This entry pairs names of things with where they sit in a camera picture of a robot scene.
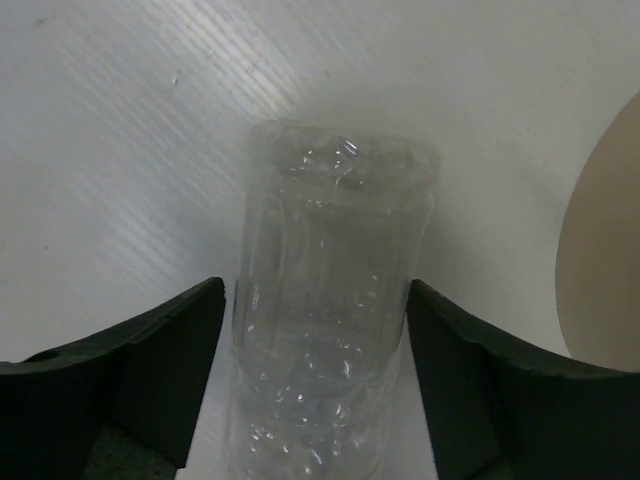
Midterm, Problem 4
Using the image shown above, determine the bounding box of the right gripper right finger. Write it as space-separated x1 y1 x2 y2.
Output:
406 280 639 479

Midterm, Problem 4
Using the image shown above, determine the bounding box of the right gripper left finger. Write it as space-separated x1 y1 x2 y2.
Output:
1 278 226 479

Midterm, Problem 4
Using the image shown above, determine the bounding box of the cream bin with black ears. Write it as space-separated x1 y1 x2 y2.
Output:
555 97 639 372

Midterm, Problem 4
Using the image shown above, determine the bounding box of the clear unlabeled plastic bottle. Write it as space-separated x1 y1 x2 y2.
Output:
225 120 441 479

